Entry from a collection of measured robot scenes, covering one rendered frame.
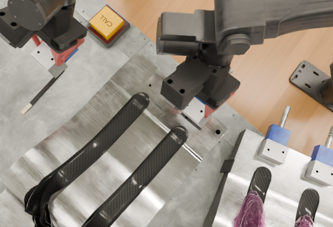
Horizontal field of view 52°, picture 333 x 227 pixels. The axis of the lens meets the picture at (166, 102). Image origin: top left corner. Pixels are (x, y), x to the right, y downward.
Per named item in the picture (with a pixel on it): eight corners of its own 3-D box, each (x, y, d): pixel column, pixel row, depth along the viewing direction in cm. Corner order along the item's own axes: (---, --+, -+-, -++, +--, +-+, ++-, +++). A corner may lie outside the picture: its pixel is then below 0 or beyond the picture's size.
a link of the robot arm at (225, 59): (192, 69, 54) (201, 36, 49) (189, 43, 58) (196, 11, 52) (234, 71, 55) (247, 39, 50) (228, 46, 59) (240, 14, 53)
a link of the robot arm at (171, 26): (155, 71, 54) (166, 38, 42) (156, 21, 56) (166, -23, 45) (226, 74, 55) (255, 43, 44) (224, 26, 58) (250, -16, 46)
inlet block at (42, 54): (83, 21, 74) (77, 8, 69) (99, 35, 73) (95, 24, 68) (38, 63, 72) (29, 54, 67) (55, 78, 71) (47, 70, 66)
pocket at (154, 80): (156, 72, 78) (156, 66, 74) (174, 87, 77) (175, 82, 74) (142, 86, 77) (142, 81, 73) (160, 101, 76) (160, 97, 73)
